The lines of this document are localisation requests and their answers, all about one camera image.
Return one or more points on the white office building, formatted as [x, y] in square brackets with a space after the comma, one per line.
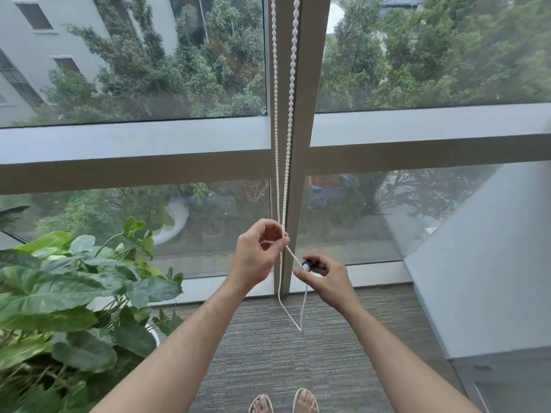
[43, 47]

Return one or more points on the person's right forearm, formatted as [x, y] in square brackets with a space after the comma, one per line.
[409, 369]

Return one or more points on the person's right foot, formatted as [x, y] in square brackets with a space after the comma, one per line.
[305, 402]

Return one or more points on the person's right hand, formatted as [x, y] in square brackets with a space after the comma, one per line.
[331, 283]

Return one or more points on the group of green trees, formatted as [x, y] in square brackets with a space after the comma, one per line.
[430, 51]

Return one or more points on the grey window frame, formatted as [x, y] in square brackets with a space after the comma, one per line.
[129, 167]

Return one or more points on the person's left hand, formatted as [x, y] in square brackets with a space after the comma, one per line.
[254, 258]

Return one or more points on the grey cabinet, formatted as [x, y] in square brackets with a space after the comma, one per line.
[508, 382]

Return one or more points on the person's left forearm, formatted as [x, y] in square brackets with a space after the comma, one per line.
[172, 357]

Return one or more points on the person's left foot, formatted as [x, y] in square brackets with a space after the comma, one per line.
[260, 405]

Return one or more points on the green leafy potted plant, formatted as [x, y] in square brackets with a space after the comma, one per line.
[64, 296]

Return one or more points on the small silver cap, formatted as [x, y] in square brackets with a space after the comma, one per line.
[305, 265]

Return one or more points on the person's foot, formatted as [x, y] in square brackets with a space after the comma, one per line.
[260, 405]
[305, 402]

